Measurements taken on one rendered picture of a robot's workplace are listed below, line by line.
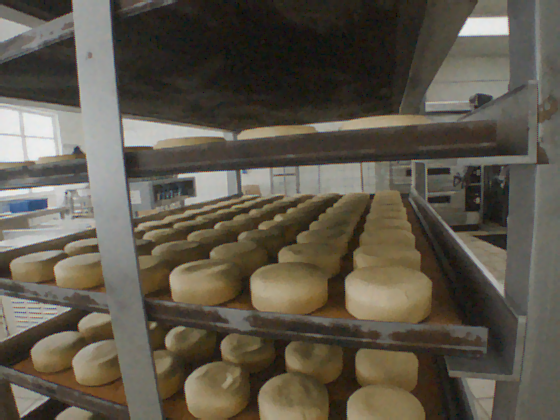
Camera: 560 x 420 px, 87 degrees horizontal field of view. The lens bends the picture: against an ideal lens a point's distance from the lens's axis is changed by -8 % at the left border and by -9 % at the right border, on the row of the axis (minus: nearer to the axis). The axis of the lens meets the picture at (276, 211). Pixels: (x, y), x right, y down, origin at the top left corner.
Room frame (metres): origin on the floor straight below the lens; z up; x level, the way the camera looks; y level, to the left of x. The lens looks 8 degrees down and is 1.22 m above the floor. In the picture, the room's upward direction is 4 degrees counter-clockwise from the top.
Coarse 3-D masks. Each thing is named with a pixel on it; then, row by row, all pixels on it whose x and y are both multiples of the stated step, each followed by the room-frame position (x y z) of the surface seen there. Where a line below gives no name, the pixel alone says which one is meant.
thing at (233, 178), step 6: (228, 138) 0.83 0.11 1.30; (234, 138) 0.83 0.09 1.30; (228, 174) 0.83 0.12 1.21; (234, 174) 0.83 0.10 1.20; (240, 174) 0.85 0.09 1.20; (228, 180) 0.83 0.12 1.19; (234, 180) 0.83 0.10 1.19; (240, 180) 0.85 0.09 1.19; (228, 186) 0.83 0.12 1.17; (234, 186) 0.83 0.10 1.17; (240, 186) 0.84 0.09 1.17; (228, 192) 0.83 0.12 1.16; (234, 192) 0.83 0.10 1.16
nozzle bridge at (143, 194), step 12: (156, 180) 1.87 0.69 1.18; (168, 180) 2.01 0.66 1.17; (180, 180) 2.19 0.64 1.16; (192, 180) 2.43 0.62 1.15; (132, 192) 1.78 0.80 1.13; (144, 192) 1.77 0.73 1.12; (156, 192) 2.01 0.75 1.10; (168, 192) 2.18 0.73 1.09; (180, 192) 2.37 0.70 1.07; (192, 192) 2.43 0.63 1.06; (132, 204) 1.78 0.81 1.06; (144, 204) 1.77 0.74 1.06; (156, 204) 1.90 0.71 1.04
